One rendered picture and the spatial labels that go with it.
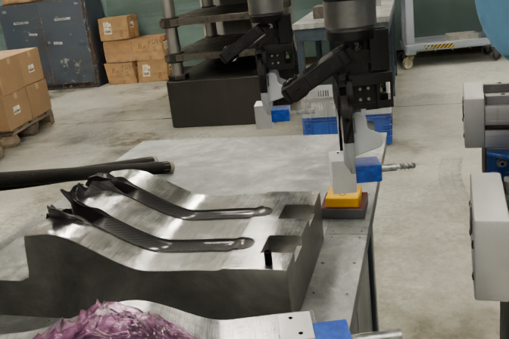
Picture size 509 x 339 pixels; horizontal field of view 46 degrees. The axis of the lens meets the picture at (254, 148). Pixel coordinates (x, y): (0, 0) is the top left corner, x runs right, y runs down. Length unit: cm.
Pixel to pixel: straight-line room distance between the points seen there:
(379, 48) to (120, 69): 699
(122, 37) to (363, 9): 689
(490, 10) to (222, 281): 46
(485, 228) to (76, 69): 748
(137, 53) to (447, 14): 371
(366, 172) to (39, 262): 49
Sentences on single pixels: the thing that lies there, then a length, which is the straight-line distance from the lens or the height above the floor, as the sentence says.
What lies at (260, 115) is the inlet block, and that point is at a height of 94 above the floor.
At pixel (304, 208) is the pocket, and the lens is 94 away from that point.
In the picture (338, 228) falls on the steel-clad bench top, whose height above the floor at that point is 80.
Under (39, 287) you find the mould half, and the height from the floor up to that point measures 85.
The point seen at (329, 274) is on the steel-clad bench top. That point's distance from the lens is 92.
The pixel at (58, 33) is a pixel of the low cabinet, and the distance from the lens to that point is 797.
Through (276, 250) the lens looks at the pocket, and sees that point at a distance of 86.
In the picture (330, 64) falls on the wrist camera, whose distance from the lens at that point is 88.
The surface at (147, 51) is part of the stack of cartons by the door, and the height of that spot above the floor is 39.
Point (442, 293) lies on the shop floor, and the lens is 242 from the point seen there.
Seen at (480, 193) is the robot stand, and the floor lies 99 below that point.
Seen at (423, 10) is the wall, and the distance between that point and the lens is 728.
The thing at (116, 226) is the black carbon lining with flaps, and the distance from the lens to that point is 91.
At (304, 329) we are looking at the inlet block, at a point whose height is 88.
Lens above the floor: 125
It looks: 17 degrees down
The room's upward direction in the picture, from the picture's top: 7 degrees counter-clockwise
